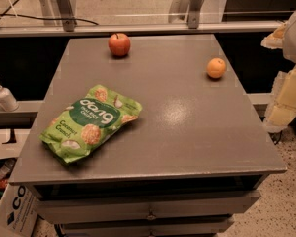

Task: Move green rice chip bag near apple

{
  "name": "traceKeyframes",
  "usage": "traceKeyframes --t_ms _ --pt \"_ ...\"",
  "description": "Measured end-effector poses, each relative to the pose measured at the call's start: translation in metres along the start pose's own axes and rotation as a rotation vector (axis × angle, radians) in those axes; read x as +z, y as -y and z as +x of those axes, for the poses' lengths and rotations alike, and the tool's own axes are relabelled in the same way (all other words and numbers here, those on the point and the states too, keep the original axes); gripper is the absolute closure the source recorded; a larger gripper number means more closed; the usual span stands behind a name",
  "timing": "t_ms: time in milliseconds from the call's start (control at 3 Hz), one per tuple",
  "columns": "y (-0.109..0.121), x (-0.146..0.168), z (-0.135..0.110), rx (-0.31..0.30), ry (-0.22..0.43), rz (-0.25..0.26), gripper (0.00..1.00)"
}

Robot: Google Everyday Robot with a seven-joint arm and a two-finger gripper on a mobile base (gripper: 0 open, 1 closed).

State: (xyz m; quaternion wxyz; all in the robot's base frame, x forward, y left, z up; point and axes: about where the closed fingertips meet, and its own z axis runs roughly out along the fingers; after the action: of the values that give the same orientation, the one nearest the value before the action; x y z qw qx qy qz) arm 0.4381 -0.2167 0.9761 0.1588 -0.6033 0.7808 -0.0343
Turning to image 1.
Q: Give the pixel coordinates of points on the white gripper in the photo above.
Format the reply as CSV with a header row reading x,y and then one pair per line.
x,y
282,109

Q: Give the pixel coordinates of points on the orange fruit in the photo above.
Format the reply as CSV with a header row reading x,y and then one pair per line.
x,y
216,68

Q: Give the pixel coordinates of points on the red apple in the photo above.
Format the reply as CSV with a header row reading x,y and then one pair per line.
x,y
119,44

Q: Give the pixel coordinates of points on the white pump bottle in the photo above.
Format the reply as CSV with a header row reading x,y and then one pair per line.
x,y
7,101

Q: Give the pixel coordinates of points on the left metal bracket post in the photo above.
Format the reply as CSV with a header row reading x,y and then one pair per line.
x,y
67,14

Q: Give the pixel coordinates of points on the white cardboard box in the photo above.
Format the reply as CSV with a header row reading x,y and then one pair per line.
x,y
17,214

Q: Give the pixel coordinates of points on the metal bracket post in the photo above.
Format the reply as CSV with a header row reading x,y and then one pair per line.
x,y
194,13
67,14

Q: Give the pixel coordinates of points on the right metal bracket post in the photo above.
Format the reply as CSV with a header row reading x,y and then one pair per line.
x,y
194,13

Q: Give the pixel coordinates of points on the grey upper drawer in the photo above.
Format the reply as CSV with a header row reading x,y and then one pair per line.
x,y
150,208

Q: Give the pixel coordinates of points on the grey lower drawer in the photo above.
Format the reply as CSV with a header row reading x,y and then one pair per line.
x,y
162,227

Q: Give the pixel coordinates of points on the metal frame rail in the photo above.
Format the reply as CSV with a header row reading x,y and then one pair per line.
x,y
140,30

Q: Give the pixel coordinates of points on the grey drawer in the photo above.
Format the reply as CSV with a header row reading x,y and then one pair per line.
x,y
150,208
162,227

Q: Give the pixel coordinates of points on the green rice chip bag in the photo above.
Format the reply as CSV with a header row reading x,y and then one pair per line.
x,y
88,123

